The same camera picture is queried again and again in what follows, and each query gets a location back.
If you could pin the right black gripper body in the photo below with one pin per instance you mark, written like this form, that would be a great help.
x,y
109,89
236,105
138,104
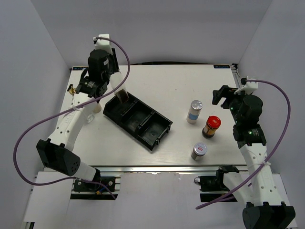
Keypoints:
x,y
232,102

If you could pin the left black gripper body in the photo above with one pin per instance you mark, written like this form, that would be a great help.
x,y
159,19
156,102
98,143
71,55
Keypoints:
x,y
112,65

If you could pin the dark sauce glass bottle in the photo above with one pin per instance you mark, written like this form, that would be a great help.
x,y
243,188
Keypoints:
x,y
121,92

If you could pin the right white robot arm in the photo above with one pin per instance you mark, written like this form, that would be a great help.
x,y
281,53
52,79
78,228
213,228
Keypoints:
x,y
264,208

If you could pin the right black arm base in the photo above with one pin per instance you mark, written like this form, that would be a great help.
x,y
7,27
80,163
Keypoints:
x,y
212,187

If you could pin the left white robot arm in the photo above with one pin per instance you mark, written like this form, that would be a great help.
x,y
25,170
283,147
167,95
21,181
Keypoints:
x,y
57,151

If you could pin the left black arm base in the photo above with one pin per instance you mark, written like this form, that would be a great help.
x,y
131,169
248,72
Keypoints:
x,y
104,187

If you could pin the white blue-label shaker bottle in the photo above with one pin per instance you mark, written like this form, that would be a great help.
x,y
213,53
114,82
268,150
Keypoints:
x,y
194,111

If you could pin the left blue logo sticker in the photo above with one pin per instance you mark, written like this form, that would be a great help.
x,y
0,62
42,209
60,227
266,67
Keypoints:
x,y
79,68

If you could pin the blue logo sticker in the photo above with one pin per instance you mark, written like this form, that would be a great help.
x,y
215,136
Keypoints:
x,y
79,68
220,66

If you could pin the red-lid dark sauce jar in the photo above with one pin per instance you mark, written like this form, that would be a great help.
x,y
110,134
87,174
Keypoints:
x,y
212,124

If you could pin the right blue logo sticker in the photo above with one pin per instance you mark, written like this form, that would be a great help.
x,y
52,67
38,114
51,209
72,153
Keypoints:
x,y
220,66

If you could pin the silver-lid clear shaker jar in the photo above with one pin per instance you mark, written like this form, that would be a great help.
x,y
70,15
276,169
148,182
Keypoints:
x,y
97,109

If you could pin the small silver-lid spice jar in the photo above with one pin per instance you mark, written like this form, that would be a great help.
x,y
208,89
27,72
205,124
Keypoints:
x,y
198,151

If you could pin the black three-compartment tray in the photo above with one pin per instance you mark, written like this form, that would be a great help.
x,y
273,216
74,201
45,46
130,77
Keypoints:
x,y
138,119

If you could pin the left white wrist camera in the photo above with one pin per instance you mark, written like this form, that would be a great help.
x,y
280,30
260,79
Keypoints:
x,y
101,42

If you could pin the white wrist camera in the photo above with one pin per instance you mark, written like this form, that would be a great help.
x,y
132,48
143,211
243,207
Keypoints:
x,y
101,42
249,85

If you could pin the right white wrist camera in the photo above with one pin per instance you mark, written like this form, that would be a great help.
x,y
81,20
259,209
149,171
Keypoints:
x,y
249,85

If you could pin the aluminium front rail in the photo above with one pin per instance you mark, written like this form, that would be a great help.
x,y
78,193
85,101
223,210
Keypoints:
x,y
156,169

